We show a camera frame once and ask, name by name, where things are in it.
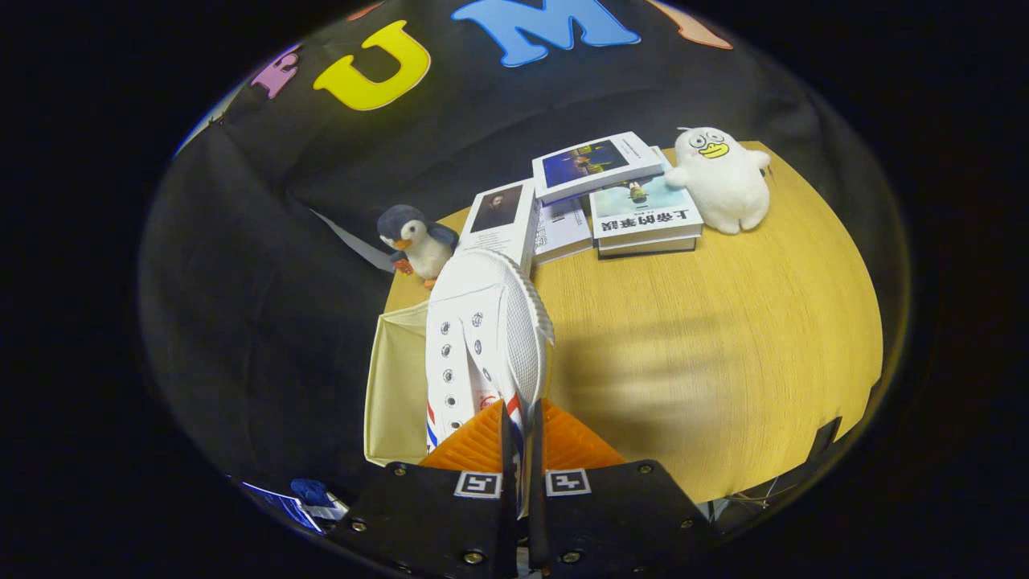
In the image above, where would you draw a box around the book with portrait cover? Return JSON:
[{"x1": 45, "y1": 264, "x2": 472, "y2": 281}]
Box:
[{"x1": 458, "y1": 179, "x2": 541, "y2": 274}]

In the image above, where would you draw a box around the white text-covered book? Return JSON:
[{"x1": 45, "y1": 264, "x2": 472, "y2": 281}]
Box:
[{"x1": 531, "y1": 197, "x2": 594, "y2": 266}]

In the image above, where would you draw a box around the beige fabric storage box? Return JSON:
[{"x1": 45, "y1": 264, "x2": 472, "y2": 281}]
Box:
[{"x1": 363, "y1": 302, "x2": 451, "y2": 469}]

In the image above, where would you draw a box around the book with night photo cover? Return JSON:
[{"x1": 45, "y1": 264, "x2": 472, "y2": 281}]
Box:
[{"x1": 532, "y1": 131, "x2": 664, "y2": 206}]

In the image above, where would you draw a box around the black backdrop cloth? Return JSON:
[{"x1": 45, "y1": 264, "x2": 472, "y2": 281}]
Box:
[{"x1": 137, "y1": 0, "x2": 909, "y2": 499}]

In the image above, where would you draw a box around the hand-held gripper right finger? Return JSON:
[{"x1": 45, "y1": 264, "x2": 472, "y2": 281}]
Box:
[{"x1": 527, "y1": 400, "x2": 716, "y2": 579}]

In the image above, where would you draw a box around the dark-edged thick book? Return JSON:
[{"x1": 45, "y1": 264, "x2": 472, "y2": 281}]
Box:
[{"x1": 596, "y1": 235, "x2": 699, "y2": 260}]

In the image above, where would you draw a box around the white duck plush toy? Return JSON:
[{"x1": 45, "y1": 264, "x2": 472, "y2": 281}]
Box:
[{"x1": 664, "y1": 126, "x2": 773, "y2": 236}]

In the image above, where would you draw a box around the book with pale sky cover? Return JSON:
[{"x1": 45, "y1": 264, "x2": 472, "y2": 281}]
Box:
[{"x1": 589, "y1": 173, "x2": 704, "y2": 246}]

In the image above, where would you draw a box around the grey penguin plush toy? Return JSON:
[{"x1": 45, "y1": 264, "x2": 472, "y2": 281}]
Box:
[{"x1": 376, "y1": 204, "x2": 461, "y2": 290}]

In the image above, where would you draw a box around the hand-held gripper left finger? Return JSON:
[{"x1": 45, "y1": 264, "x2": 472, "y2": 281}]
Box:
[{"x1": 326, "y1": 400, "x2": 519, "y2": 579}]

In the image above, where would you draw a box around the white canvas shoe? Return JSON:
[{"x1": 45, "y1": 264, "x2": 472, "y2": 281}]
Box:
[{"x1": 424, "y1": 248, "x2": 555, "y2": 515}]

